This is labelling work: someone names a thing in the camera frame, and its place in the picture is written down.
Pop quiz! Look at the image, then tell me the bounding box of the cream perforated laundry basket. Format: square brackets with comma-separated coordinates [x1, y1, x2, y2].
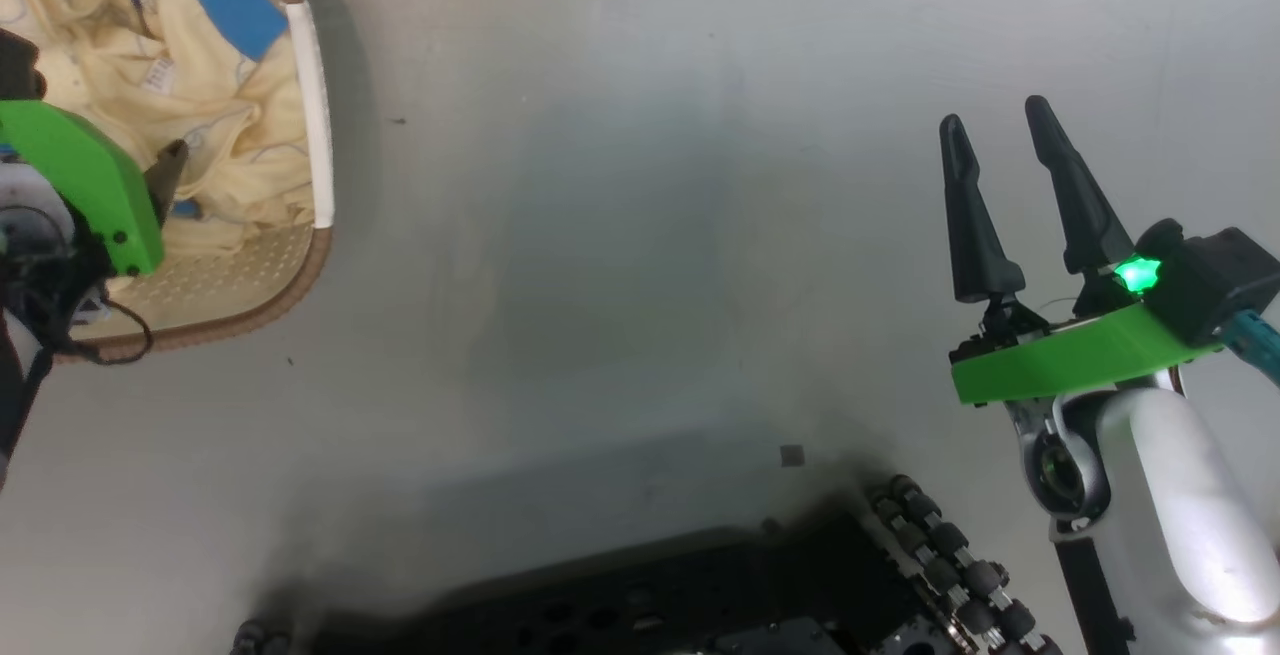
[0, 0, 336, 364]

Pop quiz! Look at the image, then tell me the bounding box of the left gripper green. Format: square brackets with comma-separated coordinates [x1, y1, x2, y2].
[0, 100, 191, 277]

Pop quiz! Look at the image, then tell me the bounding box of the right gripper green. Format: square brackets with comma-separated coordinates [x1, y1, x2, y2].
[938, 95, 1225, 407]

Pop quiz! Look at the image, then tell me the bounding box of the right camera cable teal plug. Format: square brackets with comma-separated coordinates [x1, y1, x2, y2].
[1218, 309, 1280, 388]

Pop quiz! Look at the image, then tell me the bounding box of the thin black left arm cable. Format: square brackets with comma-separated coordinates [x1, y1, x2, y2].
[40, 275, 154, 368]

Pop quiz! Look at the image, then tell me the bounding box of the cream garment with blue trim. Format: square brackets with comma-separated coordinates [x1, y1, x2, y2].
[40, 0, 321, 236]

